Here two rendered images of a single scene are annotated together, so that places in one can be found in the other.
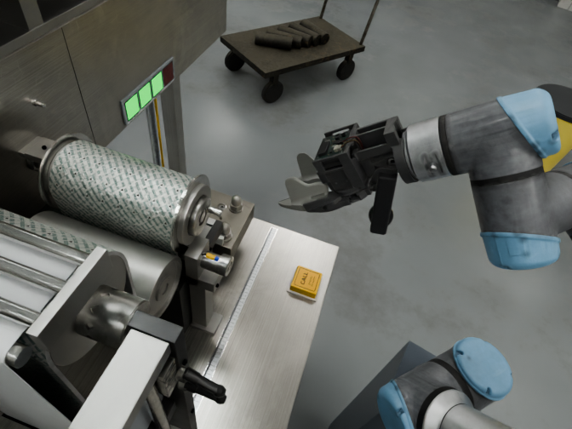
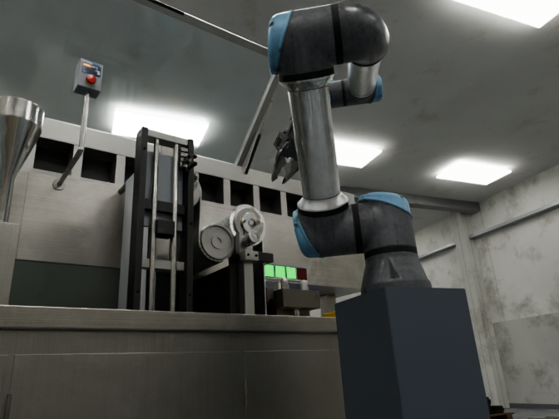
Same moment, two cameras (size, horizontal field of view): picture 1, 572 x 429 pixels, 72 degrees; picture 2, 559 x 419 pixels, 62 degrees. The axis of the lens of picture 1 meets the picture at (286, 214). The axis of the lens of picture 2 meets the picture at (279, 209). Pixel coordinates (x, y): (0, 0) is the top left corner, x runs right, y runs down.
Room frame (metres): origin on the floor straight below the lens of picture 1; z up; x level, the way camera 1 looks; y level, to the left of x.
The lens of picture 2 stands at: (-0.56, -0.96, 0.74)
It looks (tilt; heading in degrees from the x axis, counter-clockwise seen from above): 20 degrees up; 44
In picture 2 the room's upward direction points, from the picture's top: 3 degrees counter-clockwise
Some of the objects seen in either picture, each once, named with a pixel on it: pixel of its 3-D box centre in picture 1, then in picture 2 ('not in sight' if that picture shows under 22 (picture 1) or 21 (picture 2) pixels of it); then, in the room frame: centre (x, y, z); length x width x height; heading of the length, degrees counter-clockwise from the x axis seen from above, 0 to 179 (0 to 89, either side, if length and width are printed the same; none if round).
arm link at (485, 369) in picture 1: (468, 375); (383, 224); (0.33, -0.42, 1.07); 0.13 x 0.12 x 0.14; 126
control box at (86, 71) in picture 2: not in sight; (89, 76); (-0.10, 0.28, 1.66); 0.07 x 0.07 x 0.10; 83
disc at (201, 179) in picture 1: (191, 213); (248, 224); (0.44, 0.17, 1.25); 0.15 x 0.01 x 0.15; 171
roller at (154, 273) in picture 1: (100, 265); (200, 250); (0.34, 0.30, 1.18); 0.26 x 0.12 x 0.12; 81
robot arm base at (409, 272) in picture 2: not in sight; (393, 273); (0.33, -0.43, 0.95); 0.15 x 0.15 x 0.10
